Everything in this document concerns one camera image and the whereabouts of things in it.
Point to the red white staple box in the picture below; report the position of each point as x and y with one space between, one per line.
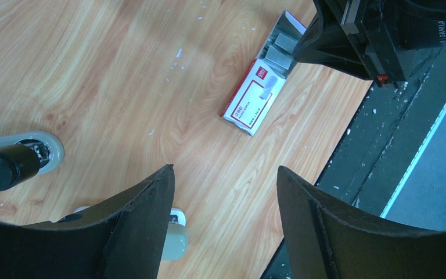
266 76

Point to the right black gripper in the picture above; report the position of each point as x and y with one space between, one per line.
372 40

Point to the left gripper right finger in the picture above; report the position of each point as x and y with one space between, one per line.
328 238

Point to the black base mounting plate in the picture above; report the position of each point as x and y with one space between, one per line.
379 144

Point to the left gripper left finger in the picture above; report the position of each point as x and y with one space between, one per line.
70 248

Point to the grey-green stapler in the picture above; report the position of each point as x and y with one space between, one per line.
175 235

